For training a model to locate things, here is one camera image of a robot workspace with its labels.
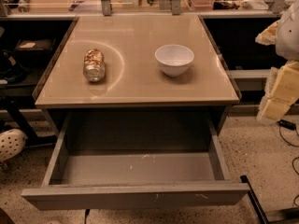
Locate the yellow foam padded gripper finger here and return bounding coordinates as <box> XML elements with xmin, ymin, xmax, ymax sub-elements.
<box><xmin>257</xmin><ymin>61</ymin><xmax>299</xmax><ymax>124</ymax></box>

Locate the grey top drawer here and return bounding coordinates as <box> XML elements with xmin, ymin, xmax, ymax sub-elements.
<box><xmin>21</xmin><ymin>111</ymin><xmax>249</xmax><ymax>210</ymax></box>

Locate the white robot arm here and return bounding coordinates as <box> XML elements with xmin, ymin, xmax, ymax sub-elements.
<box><xmin>255</xmin><ymin>0</ymin><xmax>299</xmax><ymax>124</ymax></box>

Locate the grey cabinet with beige top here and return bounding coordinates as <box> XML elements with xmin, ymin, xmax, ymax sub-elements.
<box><xmin>32</xmin><ymin>14</ymin><xmax>243</xmax><ymax>142</ymax></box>

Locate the white ceramic bowl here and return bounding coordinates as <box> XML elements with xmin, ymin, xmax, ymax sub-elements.
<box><xmin>155</xmin><ymin>44</ymin><xmax>194</xmax><ymax>77</ymax></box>

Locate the black metal floor stand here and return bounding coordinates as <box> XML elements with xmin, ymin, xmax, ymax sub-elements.
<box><xmin>240</xmin><ymin>175</ymin><xmax>299</xmax><ymax>224</ymax></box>

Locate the gold aluminium can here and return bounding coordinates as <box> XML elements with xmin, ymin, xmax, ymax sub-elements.
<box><xmin>83</xmin><ymin>49</ymin><xmax>106</xmax><ymax>82</ymax></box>

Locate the black box on shelf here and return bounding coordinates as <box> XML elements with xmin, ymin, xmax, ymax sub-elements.
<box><xmin>14</xmin><ymin>39</ymin><xmax>55</xmax><ymax>67</ymax></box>

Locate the white perforated clog shoe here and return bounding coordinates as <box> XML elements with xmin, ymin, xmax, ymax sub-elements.
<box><xmin>0</xmin><ymin>129</ymin><xmax>26</xmax><ymax>162</ymax></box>

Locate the black floor cable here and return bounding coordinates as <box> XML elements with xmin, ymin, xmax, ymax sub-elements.
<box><xmin>277</xmin><ymin>119</ymin><xmax>299</xmax><ymax>207</ymax></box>

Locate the grey metal upright post left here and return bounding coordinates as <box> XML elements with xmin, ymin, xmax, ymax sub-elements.
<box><xmin>101</xmin><ymin>0</ymin><xmax>112</xmax><ymax>16</ymax></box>

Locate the black cable under cabinet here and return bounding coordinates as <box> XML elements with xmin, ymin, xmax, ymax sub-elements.
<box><xmin>83</xmin><ymin>208</ymin><xmax>92</xmax><ymax>224</ymax></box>

